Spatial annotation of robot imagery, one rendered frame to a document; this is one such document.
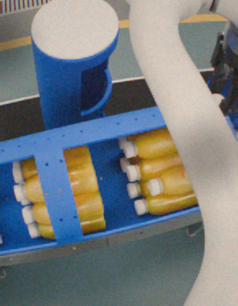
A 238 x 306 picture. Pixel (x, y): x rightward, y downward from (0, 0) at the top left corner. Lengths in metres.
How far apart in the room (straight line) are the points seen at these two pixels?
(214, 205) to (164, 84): 0.13
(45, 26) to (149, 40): 0.99
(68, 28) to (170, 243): 1.25
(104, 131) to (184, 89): 0.64
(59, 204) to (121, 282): 1.24
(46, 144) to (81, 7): 0.58
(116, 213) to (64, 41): 0.53
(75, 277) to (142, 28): 1.82
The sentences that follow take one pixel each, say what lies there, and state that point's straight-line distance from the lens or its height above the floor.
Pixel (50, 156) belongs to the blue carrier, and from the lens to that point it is 1.04.
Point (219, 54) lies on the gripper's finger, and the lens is 0.81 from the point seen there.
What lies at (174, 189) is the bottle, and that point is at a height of 1.12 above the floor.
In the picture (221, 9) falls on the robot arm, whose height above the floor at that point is 1.78.
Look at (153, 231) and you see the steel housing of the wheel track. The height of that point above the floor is 0.87.
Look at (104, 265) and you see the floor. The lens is 2.22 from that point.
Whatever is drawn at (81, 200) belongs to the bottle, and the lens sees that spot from 1.11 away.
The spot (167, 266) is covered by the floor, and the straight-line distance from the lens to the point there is 2.25.
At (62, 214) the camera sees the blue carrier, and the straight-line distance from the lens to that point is 1.03.
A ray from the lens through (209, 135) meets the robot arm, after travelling 0.42.
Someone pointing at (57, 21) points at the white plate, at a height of 1.04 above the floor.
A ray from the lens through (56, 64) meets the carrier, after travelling 1.41.
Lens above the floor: 2.21
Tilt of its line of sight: 69 degrees down
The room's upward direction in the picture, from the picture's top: 11 degrees clockwise
